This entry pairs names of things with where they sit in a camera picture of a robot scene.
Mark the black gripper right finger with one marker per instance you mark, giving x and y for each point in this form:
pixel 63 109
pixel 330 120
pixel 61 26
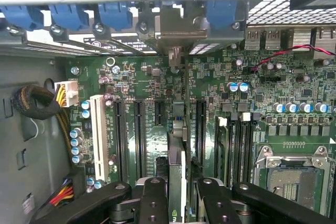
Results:
pixel 220 205

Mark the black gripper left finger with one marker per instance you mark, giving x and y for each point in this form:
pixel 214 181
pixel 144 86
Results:
pixel 155 203

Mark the long black expansion slot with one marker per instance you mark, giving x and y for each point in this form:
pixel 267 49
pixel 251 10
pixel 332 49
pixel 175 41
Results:
pixel 139 140
pixel 201 129
pixel 120 140

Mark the CPU socket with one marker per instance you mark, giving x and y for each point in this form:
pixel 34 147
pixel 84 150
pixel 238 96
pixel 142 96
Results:
pixel 291 187

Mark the white expansion slot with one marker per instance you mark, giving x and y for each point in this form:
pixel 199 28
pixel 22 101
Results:
pixel 99 134

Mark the short black expansion slot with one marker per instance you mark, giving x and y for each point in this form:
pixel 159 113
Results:
pixel 160 113

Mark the green motherboard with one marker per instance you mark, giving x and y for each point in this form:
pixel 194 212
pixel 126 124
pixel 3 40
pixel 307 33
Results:
pixel 152 77

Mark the open black PC case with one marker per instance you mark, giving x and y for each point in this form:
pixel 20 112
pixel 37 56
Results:
pixel 31 142

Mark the white power connector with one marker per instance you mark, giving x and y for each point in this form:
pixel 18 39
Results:
pixel 69 93

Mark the blue slot retainer clip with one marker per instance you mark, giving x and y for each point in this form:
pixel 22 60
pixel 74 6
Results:
pixel 221 14
pixel 114 15
pixel 21 16
pixel 68 15

